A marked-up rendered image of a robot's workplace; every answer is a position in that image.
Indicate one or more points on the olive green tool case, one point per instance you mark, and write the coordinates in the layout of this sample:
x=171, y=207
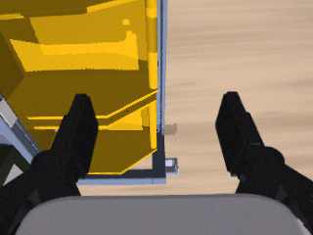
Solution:
x=12, y=164

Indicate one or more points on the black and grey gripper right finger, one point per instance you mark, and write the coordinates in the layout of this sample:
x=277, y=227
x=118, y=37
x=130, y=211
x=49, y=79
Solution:
x=267, y=174

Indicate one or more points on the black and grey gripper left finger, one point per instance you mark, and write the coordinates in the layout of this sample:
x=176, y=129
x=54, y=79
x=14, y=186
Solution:
x=53, y=172

